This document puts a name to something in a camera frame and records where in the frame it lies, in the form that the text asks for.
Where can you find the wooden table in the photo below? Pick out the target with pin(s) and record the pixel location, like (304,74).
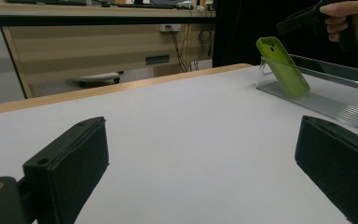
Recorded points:
(105,90)

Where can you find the white table board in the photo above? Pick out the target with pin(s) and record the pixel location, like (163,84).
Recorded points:
(183,140)

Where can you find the white wall socket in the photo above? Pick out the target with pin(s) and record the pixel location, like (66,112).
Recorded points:
(170,28)

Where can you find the green phone case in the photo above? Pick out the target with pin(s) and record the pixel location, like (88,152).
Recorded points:
(284,70)

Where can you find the black curtain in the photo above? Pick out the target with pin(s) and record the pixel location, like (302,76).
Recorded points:
(245,31)

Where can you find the black horizontal frame bar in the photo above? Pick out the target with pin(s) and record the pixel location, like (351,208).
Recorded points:
(90,20)

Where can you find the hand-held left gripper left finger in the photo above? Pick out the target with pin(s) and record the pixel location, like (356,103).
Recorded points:
(71,168)

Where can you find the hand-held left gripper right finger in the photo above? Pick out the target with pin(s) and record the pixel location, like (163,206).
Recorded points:
(338,161)

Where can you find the clear plastic tray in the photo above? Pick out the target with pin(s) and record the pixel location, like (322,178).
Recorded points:
(326,105)

